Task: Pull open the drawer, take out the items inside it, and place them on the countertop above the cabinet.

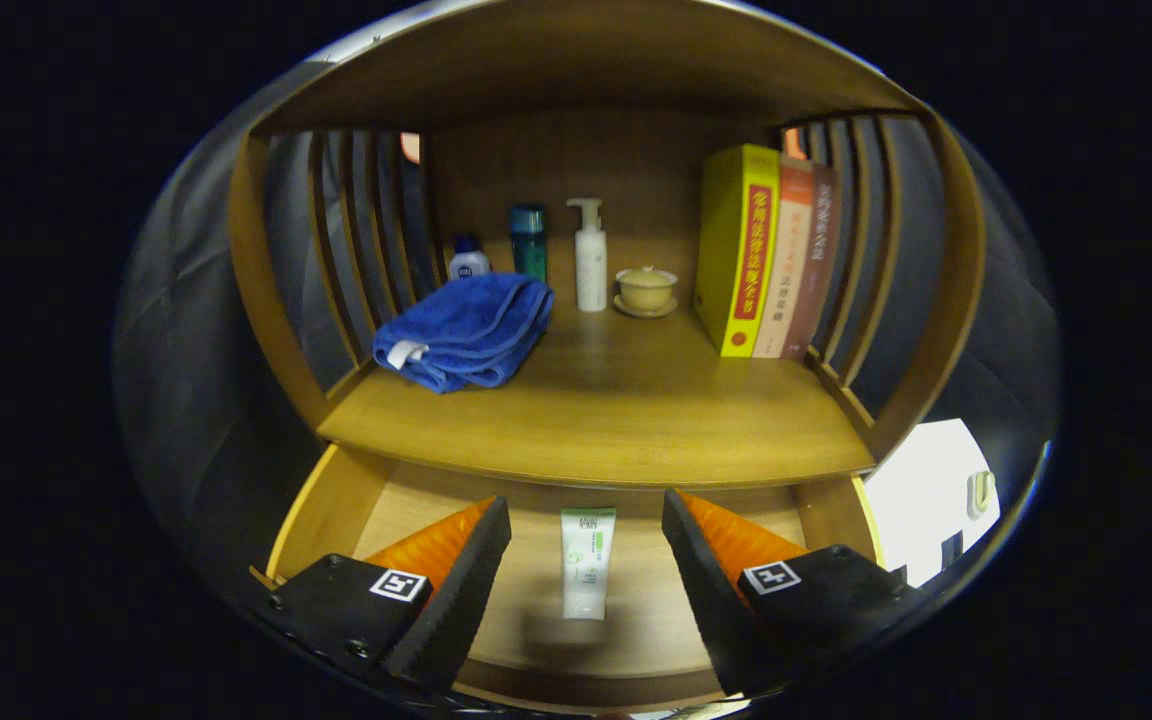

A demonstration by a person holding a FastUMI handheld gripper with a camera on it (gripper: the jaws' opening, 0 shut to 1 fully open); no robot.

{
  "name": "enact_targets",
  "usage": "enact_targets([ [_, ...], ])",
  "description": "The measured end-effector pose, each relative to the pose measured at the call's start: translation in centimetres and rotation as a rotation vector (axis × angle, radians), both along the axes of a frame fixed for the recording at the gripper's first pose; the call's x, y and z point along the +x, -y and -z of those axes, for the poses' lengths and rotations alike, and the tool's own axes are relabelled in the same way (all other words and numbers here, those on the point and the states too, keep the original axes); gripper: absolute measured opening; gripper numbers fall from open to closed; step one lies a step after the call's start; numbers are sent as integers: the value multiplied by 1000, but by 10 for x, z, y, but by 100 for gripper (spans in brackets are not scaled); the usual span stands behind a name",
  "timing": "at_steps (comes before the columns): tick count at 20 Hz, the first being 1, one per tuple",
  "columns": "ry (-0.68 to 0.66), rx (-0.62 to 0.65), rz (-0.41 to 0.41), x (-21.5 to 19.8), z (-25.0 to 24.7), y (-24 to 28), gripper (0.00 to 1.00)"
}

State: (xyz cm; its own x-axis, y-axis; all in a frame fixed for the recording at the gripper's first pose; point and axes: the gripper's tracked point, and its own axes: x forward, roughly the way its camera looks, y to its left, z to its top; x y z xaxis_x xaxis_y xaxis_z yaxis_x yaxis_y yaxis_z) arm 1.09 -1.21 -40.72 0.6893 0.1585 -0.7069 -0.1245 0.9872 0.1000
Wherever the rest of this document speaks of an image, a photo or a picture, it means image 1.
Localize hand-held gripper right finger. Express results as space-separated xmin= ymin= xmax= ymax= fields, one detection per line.
xmin=662 ymin=488 xmax=922 ymax=698

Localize thick yellow book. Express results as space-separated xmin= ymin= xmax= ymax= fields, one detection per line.
xmin=693 ymin=143 xmax=782 ymax=358

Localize blue folded towel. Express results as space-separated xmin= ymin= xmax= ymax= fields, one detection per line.
xmin=373 ymin=272 xmax=557 ymax=394

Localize teal bottle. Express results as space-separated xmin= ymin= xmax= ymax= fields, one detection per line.
xmin=507 ymin=204 xmax=548 ymax=284

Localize small white bottle blue cap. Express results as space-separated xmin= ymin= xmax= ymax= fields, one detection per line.
xmin=448 ymin=235 xmax=492 ymax=281

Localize white side table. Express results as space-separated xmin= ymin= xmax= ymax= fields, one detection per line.
xmin=864 ymin=418 xmax=1002 ymax=588

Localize wooden countertop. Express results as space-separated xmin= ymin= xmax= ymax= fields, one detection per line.
xmin=316 ymin=290 xmax=877 ymax=491

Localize beige lidded teacup with saucer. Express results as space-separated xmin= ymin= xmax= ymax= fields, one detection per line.
xmin=613 ymin=265 xmax=680 ymax=319

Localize orange spine book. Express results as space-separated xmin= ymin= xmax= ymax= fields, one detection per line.
xmin=753 ymin=160 xmax=815 ymax=359

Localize brown spine book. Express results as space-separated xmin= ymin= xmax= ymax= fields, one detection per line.
xmin=781 ymin=165 xmax=842 ymax=361

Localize white green tube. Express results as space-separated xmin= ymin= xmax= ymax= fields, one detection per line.
xmin=560 ymin=506 xmax=617 ymax=621

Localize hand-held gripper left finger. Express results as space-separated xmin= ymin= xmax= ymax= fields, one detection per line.
xmin=254 ymin=495 xmax=514 ymax=693

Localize wooden cabinet with slatted hutch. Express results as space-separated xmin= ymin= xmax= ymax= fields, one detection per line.
xmin=226 ymin=0 xmax=987 ymax=716

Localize white pump bottle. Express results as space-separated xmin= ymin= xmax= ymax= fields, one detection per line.
xmin=566 ymin=198 xmax=609 ymax=313

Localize black backdrop cloth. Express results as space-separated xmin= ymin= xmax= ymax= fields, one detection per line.
xmin=116 ymin=60 xmax=1062 ymax=601

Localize wooden drawer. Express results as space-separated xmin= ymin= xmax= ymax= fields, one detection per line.
xmin=266 ymin=445 xmax=887 ymax=713

